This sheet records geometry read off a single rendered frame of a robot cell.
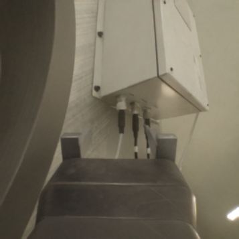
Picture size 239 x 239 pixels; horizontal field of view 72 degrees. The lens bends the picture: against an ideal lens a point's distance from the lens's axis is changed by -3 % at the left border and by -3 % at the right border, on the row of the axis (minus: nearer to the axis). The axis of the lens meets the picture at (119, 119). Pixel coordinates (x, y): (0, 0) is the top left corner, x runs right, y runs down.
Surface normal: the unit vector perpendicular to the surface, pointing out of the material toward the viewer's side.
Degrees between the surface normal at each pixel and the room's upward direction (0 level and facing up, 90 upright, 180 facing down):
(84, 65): 90
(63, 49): 90
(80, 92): 90
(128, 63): 138
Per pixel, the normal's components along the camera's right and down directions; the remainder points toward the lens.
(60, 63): 0.75, -0.17
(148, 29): -0.66, -0.21
